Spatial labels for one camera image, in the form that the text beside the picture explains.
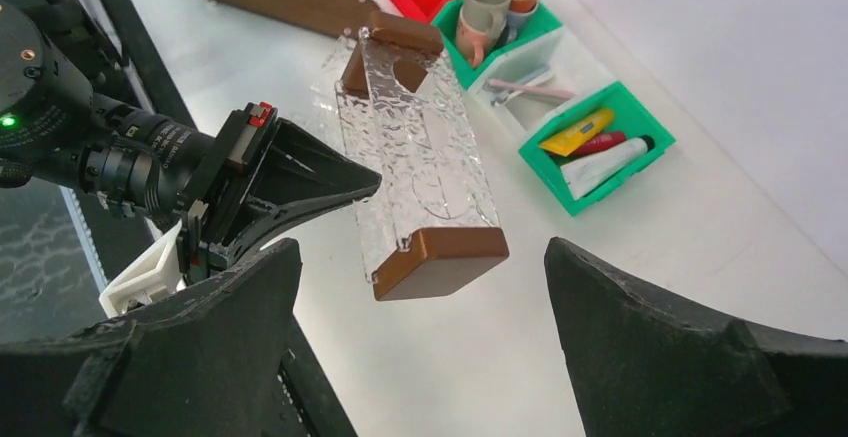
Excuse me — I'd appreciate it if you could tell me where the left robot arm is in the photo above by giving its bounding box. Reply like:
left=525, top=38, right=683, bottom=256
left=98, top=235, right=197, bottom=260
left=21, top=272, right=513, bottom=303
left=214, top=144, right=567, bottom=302
left=1, top=0, right=381, bottom=283

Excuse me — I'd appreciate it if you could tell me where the pink toothbrush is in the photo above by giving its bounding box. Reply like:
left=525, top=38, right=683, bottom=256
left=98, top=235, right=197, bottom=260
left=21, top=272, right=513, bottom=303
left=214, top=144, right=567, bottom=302
left=488, top=79, right=576, bottom=100

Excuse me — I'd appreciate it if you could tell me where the white toothpaste tube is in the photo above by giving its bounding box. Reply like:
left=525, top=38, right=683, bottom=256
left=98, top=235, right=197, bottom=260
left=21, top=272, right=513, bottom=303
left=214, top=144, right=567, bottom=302
left=561, top=135, right=655, bottom=200

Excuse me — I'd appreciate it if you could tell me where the clear holder with wooden ends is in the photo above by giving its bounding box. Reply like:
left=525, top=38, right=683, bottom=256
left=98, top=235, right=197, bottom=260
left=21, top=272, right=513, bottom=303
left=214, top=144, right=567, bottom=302
left=336, top=11, right=510, bottom=302

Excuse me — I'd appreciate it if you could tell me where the white translucent bin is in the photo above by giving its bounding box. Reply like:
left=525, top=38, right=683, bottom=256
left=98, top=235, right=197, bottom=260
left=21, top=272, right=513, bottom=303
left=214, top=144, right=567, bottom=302
left=468, top=28, right=614, bottom=141

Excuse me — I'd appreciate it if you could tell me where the green bin with toothpaste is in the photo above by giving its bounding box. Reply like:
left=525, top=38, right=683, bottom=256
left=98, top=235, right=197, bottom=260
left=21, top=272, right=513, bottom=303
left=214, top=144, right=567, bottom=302
left=518, top=81, right=675, bottom=216

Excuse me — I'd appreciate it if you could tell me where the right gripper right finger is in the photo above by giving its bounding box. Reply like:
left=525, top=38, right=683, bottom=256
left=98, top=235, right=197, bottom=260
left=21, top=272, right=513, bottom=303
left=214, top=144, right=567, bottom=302
left=544, top=237, right=847, bottom=436

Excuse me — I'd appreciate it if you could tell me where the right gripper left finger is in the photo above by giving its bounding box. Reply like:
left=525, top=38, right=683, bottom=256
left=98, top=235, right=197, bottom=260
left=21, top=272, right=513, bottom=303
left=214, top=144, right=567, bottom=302
left=1, top=239, right=302, bottom=436

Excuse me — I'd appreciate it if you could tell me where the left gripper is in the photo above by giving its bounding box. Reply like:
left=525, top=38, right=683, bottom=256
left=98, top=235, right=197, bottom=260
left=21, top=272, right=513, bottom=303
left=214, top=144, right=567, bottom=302
left=176, top=102, right=382, bottom=285

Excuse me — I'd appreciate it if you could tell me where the yellow toothpaste tube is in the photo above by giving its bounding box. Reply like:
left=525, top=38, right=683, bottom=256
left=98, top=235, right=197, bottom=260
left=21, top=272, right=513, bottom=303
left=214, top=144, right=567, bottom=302
left=538, top=108, right=615, bottom=157

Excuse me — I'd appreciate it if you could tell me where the grey ceramic mug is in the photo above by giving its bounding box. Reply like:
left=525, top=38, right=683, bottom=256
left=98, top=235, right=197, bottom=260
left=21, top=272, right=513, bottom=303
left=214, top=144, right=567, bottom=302
left=461, top=0, right=512, bottom=42

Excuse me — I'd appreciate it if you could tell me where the green bin with cups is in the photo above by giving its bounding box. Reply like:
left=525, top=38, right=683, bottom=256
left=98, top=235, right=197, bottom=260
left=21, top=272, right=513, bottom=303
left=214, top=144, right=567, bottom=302
left=431, top=0, right=563, bottom=89

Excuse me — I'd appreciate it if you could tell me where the red toothpaste tube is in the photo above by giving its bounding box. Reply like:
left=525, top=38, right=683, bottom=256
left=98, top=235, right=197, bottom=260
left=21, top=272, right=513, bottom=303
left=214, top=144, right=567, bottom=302
left=569, top=131, right=627, bottom=158

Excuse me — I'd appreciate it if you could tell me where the black front rail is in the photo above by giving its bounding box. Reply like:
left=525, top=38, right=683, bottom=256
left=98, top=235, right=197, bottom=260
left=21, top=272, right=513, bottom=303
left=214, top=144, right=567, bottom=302
left=65, top=0, right=355, bottom=436

